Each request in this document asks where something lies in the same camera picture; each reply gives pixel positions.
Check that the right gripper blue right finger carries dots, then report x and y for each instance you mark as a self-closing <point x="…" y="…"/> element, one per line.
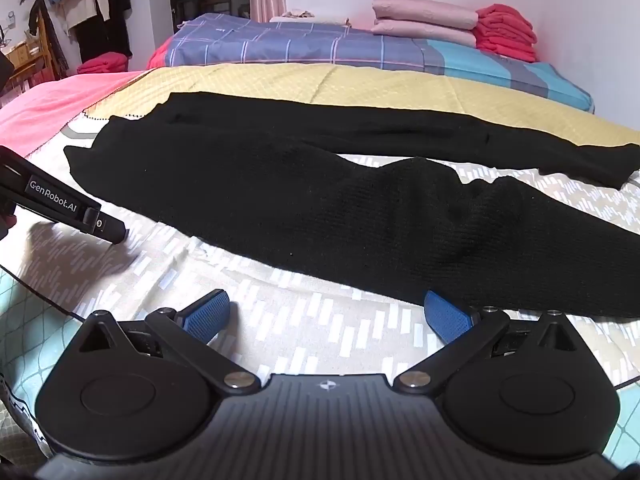
<point x="447" y="320"/>

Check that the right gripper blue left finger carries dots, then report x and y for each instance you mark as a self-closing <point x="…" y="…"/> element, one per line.
<point x="207" y="316"/>

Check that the black knit pants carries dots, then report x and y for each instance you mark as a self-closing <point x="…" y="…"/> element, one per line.
<point x="397" y="202"/>

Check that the person left hand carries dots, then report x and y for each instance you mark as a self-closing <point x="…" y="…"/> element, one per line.
<point x="7" y="216"/>

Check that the pink red bed sheet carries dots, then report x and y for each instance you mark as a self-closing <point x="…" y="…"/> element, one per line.
<point x="36" y="116"/>

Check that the wooden shelf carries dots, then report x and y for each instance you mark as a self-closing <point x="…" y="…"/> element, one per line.
<point x="34" y="60"/>

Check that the teal patterned mat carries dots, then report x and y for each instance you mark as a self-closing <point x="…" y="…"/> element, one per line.
<point x="34" y="334"/>

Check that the red clothes pile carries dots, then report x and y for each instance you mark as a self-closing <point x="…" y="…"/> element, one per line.
<point x="107" y="63"/>

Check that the yellow quilted blanket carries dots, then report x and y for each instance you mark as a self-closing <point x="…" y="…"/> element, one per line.
<point x="328" y="84"/>

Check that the blue plaid folded quilt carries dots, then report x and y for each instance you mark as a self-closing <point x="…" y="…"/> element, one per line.
<point x="214" y="38"/>

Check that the pink folded blanket lower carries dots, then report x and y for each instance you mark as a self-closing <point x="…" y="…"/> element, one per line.
<point x="418" y="30"/>

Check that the pink folded blanket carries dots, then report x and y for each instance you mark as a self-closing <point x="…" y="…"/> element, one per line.
<point x="425" y="11"/>
<point x="418" y="30"/>

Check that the red folded clothes stack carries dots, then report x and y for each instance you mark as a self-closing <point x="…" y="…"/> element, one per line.
<point x="504" y="31"/>

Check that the pink folded blanket upper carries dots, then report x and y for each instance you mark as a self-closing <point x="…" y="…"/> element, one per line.
<point x="425" y="11"/>

